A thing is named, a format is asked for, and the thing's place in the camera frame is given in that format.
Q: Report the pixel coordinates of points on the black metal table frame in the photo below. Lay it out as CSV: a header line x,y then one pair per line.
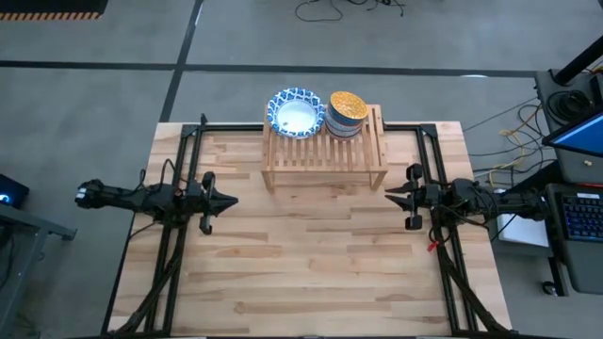
x,y
226,127

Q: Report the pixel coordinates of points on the yellow patterned ceramic bowl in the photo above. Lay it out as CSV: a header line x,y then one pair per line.
x,y
348,104

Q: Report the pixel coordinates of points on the laptop with blue screen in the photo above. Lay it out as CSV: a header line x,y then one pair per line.
x,y
584,136

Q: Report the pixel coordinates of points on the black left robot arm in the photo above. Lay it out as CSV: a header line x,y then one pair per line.
x,y
122,198

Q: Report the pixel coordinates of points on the red tag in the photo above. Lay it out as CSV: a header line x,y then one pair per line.
x,y
432,246

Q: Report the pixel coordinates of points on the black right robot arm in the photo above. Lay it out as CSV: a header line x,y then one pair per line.
x,y
518,205

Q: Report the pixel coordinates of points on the grey metal side table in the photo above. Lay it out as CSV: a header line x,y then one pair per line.
x,y
47,228

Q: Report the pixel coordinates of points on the black mat with hazard stripes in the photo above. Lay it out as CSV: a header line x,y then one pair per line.
x,y
47,5

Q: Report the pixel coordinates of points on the blue patterned paper bowl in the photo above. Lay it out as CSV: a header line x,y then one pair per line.
x,y
296,115

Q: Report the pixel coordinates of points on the grey equipment cart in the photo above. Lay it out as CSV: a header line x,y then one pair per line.
x,y
546,101

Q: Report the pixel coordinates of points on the black caster wheel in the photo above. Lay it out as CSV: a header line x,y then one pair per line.
x,y
549,288

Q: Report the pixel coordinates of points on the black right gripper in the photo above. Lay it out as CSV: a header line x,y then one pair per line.
x,y
426,198

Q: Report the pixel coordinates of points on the black backlit keyboard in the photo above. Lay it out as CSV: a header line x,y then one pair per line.
x,y
584,219

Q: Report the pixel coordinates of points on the black pole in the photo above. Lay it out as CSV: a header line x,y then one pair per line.
x,y
581,59

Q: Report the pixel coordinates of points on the red patterned ceramic bowl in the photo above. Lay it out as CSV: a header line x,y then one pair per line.
x,y
344,130

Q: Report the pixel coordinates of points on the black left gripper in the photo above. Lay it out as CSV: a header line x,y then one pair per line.
x,y
200,200

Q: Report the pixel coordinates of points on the wooden slatted shelf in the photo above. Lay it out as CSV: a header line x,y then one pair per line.
x,y
325,155

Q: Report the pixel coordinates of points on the white paper sheet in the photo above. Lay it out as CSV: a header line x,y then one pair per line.
x,y
523,233

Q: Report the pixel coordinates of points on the black device with blue light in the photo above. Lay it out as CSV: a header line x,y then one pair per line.
x,y
14,190

